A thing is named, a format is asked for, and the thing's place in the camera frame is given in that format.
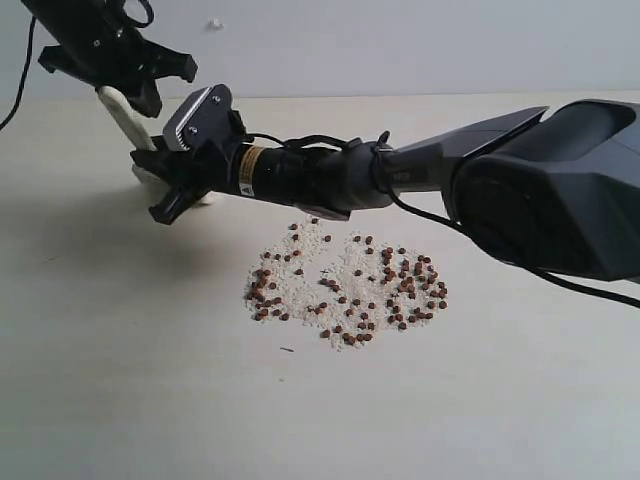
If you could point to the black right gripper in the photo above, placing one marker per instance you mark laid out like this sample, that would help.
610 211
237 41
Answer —
209 168

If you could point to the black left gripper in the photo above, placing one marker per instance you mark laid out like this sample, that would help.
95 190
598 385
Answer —
100 45

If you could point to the wide wooden paint brush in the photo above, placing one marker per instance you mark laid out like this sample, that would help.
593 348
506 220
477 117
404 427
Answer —
131 125

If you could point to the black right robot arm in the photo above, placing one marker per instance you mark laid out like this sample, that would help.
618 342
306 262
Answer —
558 191

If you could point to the pile of beans and rice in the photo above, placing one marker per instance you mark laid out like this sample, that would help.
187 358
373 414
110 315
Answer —
349 287

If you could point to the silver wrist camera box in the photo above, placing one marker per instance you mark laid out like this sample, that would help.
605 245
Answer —
202 117

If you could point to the white wall plug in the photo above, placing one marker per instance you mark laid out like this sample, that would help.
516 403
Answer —
215 25

